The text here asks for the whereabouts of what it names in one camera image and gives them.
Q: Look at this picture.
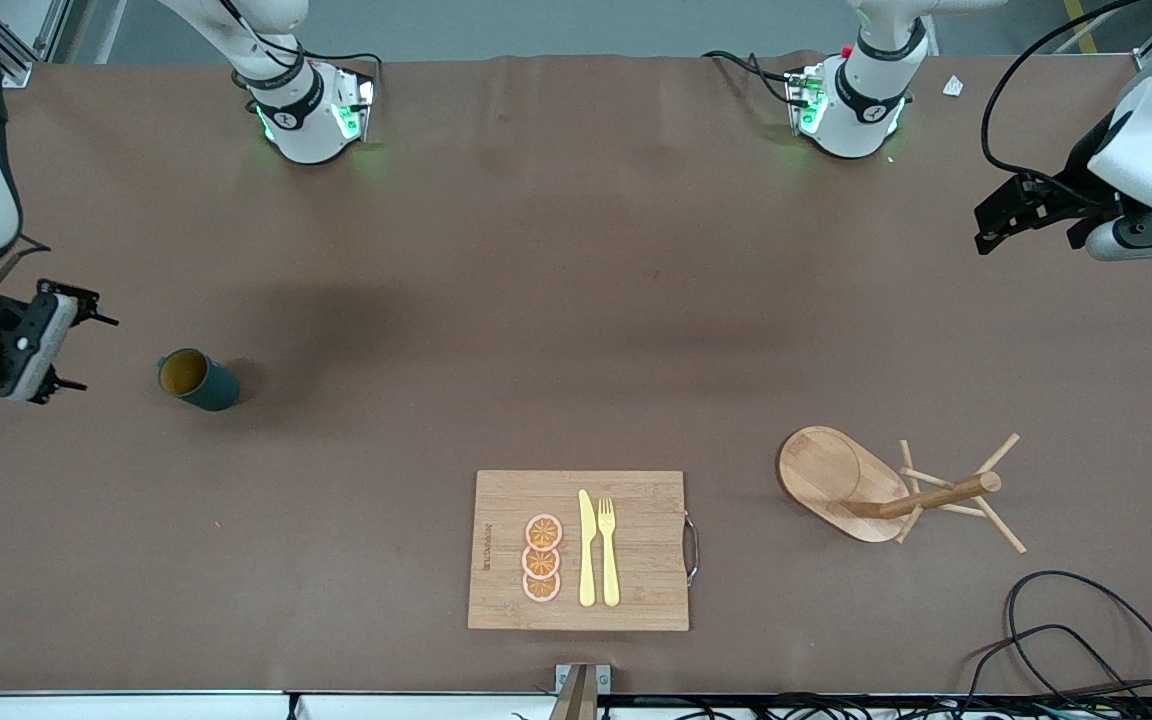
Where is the wooden mug tree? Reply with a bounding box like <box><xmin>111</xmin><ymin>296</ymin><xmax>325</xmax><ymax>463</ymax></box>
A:
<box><xmin>775</xmin><ymin>425</ymin><xmax>1028</xmax><ymax>556</ymax></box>

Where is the black right base cable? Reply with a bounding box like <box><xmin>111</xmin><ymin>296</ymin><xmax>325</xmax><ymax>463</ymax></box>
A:
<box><xmin>291</xmin><ymin>30</ymin><xmax>385</xmax><ymax>73</ymax></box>

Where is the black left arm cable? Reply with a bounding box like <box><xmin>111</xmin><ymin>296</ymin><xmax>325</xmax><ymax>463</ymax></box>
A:
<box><xmin>981</xmin><ymin>0</ymin><xmax>1132</xmax><ymax>186</ymax></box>

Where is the black base cable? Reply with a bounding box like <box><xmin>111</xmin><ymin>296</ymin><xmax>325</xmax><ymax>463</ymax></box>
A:
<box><xmin>702</xmin><ymin>48</ymin><xmax>799</xmax><ymax>107</ymax></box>
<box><xmin>291</xmin><ymin>30</ymin><xmax>385</xmax><ymax>73</ymax></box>

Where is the bamboo cutting board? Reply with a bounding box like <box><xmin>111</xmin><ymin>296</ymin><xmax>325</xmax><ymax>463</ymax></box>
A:
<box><xmin>467</xmin><ymin>470</ymin><xmax>691</xmax><ymax>632</ymax></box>

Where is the yellow plastic fork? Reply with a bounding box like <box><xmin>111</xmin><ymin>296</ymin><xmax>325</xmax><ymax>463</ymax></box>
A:
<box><xmin>597</xmin><ymin>497</ymin><xmax>621</xmax><ymax>608</ymax></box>

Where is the yellow plastic knife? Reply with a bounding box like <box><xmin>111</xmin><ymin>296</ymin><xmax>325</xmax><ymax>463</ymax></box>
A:
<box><xmin>578</xmin><ymin>489</ymin><xmax>598</xmax><ymax>608</ymax></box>

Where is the teal cup with yellow inside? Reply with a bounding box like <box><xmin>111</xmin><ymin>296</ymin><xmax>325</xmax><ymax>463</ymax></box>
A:
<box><xmin>156</xmin><ymin>347</ymin><xmax>241</xmax><ymax>413</ymax></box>

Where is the aluminium camera post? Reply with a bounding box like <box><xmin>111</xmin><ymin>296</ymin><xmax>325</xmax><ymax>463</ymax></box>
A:
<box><xmin>547</xmin><ymin>662</ymin><xmax>613</xmax><ymax>720</ymax></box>

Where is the black left base cable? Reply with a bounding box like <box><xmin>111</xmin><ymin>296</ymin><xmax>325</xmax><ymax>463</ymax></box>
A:
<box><xmin>702</xmin><ymin>48</ymin><xmax>799</xmax><ymax>107</ymax></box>

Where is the black looped cable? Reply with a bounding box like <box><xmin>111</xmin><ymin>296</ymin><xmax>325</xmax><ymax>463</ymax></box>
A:
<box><xmin>1004</xmin><ymin>570</ymin><xmax>1152</xmax><ymax>716</ymax></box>
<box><xmin>956</xmin><ymin>622</ymin><xmax>1137</xmax><ymax>701</ymax></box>

